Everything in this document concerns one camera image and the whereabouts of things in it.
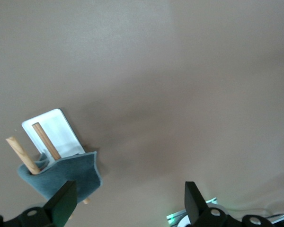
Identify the white towel rack wooden bars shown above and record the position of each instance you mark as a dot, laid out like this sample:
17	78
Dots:
59	134

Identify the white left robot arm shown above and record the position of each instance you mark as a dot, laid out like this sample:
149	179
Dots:
184	222

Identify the grey microfibre towel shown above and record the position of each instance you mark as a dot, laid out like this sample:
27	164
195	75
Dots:
71	170

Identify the brown table cover sheet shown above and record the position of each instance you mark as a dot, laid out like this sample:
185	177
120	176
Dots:
156	71

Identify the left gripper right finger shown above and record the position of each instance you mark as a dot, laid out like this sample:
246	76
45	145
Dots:
195	205

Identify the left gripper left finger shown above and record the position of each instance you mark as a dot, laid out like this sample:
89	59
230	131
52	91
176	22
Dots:
61	205

